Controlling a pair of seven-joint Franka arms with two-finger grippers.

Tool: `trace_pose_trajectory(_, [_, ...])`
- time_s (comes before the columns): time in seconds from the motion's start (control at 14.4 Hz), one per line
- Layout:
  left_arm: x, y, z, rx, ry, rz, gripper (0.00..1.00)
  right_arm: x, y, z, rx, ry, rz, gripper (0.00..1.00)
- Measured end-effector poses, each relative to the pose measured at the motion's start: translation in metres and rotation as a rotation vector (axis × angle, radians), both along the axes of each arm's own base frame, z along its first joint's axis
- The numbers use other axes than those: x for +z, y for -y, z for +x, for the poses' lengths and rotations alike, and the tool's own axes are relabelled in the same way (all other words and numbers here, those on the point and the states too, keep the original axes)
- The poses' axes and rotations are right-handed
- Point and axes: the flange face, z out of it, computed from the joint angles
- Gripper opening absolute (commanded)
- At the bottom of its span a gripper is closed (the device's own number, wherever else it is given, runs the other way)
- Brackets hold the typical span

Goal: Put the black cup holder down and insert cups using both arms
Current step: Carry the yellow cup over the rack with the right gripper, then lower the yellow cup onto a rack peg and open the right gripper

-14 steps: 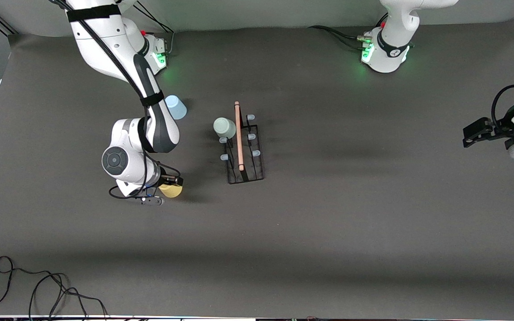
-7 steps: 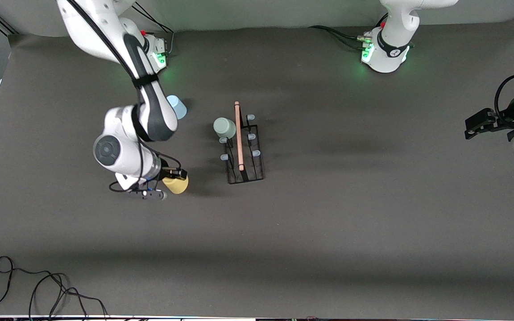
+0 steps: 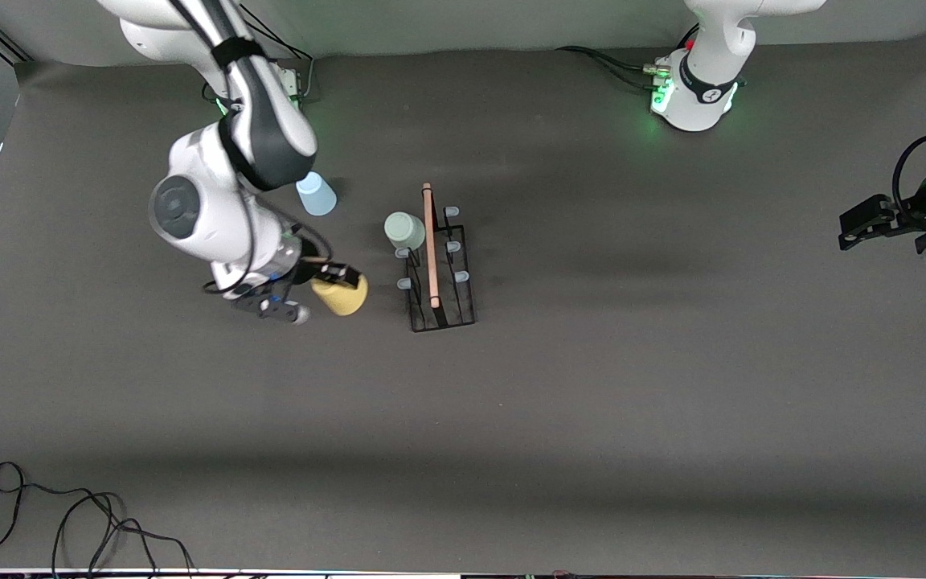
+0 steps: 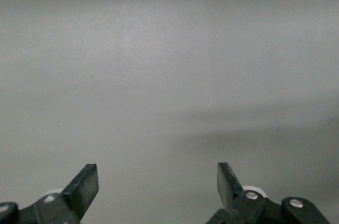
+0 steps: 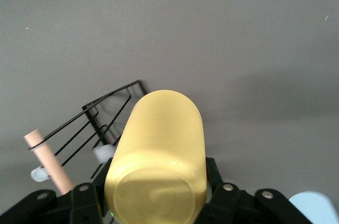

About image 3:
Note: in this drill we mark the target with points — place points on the yellow plastic cup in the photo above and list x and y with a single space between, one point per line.
346 301

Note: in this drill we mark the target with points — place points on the light blue plastic cup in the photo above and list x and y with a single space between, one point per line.
318 197

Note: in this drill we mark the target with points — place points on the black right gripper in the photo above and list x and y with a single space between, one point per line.
308 273

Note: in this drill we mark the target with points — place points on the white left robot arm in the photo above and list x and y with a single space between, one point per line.
700 88

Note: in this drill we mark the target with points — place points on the dark grey table mat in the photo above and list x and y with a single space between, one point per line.
672 362

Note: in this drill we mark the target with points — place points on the pale green plastic cup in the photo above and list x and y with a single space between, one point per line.
403 231

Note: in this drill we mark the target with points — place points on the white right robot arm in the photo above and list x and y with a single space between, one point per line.
190 209

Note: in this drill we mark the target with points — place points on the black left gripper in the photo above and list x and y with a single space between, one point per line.
912 217

